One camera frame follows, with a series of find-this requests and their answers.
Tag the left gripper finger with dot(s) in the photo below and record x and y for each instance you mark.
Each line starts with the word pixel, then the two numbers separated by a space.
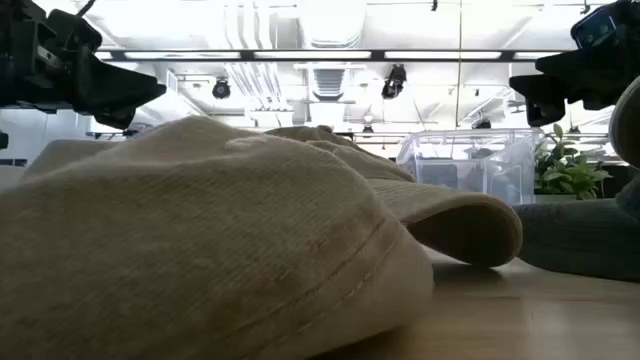
pixel 115 87
pixel 119 120

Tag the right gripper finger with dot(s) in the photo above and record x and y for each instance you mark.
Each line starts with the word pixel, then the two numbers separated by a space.
pixel 585 65
pixel 542 97

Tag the tan fabric hat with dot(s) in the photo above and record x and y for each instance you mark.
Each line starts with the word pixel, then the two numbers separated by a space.
pixel 627 125

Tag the grey fabric hat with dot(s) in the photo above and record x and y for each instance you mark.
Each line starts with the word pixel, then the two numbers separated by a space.
pixel 580 240

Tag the green potted plant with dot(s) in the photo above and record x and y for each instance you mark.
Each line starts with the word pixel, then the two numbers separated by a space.
pixel 565 170

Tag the clear plastic bin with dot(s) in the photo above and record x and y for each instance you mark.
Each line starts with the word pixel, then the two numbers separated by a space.
pixel 470 165

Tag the black ceiling spotlight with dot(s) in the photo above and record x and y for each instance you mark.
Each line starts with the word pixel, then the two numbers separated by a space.
pixel 394 82
pixel 221 89

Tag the long ceiling light strip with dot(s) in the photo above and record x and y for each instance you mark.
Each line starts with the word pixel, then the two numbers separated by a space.
pixel 310 55

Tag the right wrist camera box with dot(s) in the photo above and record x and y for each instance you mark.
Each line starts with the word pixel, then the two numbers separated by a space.
pixel 595 27

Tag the round ceiling air duct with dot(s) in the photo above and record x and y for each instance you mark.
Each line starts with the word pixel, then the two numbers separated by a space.
pixel 331 22

